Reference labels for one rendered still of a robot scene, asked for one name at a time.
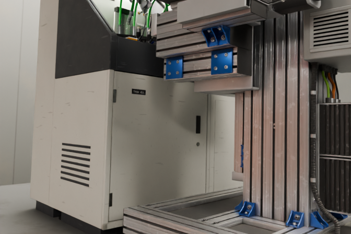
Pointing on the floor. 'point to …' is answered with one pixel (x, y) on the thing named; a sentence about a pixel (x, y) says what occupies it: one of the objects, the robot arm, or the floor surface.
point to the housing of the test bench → (45, 93)
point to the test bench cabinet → (87, 151)
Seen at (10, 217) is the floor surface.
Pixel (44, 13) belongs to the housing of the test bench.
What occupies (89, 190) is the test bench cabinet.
